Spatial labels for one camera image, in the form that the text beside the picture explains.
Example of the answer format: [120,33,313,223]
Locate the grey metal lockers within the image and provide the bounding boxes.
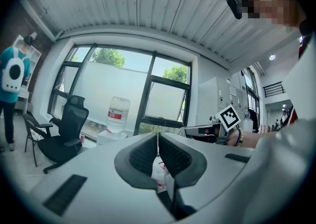
[197,76,247,130]

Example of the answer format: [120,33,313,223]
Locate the large clear water bottle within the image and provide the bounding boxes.
[106,96,131,134]

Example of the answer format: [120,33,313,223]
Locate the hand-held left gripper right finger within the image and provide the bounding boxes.
[158,133,256,221]

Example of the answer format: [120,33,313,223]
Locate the clear red-capped water jug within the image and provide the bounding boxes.
[151,155,179,191]

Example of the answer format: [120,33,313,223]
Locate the black head-worn camera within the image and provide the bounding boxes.
[226,0,243,20]

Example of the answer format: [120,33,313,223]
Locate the white water dispenser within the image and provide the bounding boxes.
[96,129,129,146]

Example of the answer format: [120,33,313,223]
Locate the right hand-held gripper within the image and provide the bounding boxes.
[184,104,242,145]

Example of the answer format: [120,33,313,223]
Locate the black window frame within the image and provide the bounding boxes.
[48,44,192,142]

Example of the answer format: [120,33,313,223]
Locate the black mesh headrest office chair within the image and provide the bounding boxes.
[37,95,89,175]

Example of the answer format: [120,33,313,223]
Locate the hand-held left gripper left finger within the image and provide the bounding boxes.
[23,133,177,224]

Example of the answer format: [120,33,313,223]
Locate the small dark cushioned chair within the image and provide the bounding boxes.
[22,113,54,168]

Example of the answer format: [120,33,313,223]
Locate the grey clothes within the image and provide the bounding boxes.
[195,52,316,224]

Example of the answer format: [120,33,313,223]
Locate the person's right forearm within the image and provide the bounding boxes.
[226,129,262,148]

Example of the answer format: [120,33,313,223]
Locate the person's head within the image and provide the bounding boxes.
[239,0,309,30]

